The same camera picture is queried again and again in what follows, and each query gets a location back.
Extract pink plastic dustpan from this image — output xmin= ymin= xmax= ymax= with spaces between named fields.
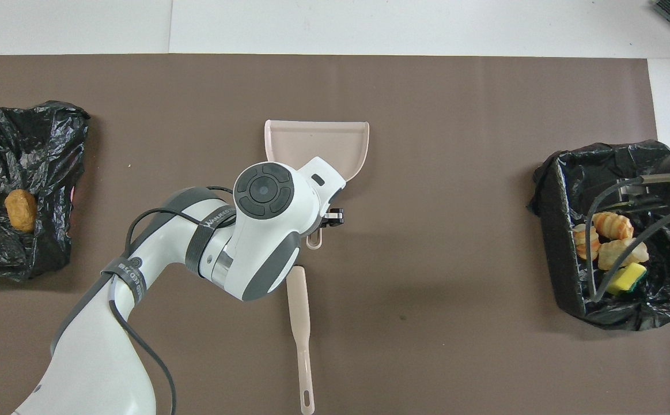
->
xmin=264 ymin=119 xmax=370 ymax=250

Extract toy croissant piece pale end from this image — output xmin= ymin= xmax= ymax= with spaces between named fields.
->
xmin=590 ymin=210 xmax=635 ymax=241

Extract pink hand brush black bristles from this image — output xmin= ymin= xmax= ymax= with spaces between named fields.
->
xmin=286 ymin=265 xmax=316 ymax=415

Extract pale toy bread chunk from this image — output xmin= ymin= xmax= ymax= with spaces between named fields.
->
xmin=597 ymin=237 xmax=650 ymax=271

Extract striped toy croissant piece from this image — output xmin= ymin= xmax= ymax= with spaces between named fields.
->
xmin=572 ymin=224 xmax=601 ymax=262

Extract yellow sponge block green base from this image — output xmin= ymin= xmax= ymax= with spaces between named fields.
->
xmin=603 ymin=262 xmax=648 ymax=297

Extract brown toy potato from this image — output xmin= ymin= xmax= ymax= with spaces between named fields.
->
xmin=4 ymin=189 xmax=38 ymax=233

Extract open bin with black bag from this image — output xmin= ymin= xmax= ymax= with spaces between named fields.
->
xmin=528 ymin=139 xmax=670 ymax=331

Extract crumpled black trash bag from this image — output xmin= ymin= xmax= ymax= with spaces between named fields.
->
xmin=0 ymin=101 xmax=90 ymax=282

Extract brown table mat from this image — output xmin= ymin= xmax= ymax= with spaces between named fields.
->
xmin=0 ymin=54 xmax=670 ymax=415

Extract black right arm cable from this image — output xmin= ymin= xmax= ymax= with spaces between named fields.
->
xmin=585 ymin=172 xmax=670 ymax=303

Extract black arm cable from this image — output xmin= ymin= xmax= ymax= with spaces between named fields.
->
xmin=585 ymin=172 xmax=670 ymax=303
xmin=107 ymin=186 xmax=237 ymax=415

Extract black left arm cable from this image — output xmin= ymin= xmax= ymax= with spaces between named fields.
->
xmin=107 ymin=186 xmax=237 ymax=415

